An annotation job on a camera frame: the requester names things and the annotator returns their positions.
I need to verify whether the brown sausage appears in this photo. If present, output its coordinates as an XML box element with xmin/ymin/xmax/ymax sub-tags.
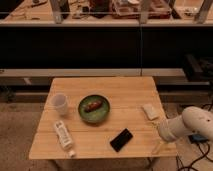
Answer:
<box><xmin>84</xmin><ymin>101</ymin><xmax>102</xmax><ymax>112</ymax></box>

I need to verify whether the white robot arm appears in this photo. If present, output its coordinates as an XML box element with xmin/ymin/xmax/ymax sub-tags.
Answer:
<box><xmin>152</xmin><ymin>106</ymin><xmax>213</xmax><ymax>154</ymax></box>

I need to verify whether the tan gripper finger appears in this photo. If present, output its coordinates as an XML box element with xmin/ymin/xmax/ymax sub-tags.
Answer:
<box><xmin>152</xmin><ymin>121</ymin><xmax>159</xmax><ymax>127</ymax></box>
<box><xmin>151</xmin><ymin>141</ymin><xmax>166</xmax><ymax>154</ymax></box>

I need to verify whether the blue box on floor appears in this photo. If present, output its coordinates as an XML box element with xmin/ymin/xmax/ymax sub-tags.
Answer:
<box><xmin>189</xmin><ymin>134</ymin><xmax>208</xmax><ymax>143</ymax></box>

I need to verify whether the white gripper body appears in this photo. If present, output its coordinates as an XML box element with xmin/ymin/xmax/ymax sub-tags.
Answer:
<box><xmin>157</xmin><ymin>116</ymin><xmax>184</xmax><ymax>142</ymax></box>

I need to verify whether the white sponge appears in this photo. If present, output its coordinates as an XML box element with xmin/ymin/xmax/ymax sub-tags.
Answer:
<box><xmin>142</xmin><ymin>104</ymin><xmax>159</xmax><ymax>120</ymax></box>

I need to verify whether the white plastic cup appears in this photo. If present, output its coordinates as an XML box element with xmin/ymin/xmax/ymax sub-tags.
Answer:
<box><xmin>50</xmin><ymin>93</ymin><xmax>68</xmax><ymax>116</ymax></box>

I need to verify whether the dark equipment box right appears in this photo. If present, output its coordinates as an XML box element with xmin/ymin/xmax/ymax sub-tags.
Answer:
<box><xmin>182</xmin><ymin>54</ymin><xmax>213</xmax><ymax>82</ymax></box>

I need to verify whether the white tube bottle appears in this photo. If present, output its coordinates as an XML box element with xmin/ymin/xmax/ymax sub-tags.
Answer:
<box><xmin>54</xmin><ymin>121</ymin><xmax>75</xmax><ymax>158</ymax></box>

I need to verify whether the long workbench shelf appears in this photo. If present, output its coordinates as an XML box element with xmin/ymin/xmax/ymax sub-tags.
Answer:
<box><xmin>0</xmin><ymin>0</ymin><xmax>213</xmax><ymax>27</ymax></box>

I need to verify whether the green plate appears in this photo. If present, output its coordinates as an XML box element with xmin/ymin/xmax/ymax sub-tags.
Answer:
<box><xmin>78</xmin><ymin>95</ymin><xmax>110</xmax><ymax>124</ymax></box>

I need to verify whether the wooden folding table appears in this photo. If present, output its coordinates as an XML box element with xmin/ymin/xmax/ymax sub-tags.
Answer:
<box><xmin>29</xmin><ymin>77</ymin><xmax>177</xmax><ymax>160</ymax></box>

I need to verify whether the black rectangular eraser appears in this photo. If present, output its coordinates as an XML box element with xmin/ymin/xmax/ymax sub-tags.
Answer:
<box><xmin>110</xmin><ymin>129</ymin><xmax>133</xmax><ymax>152</ymax></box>

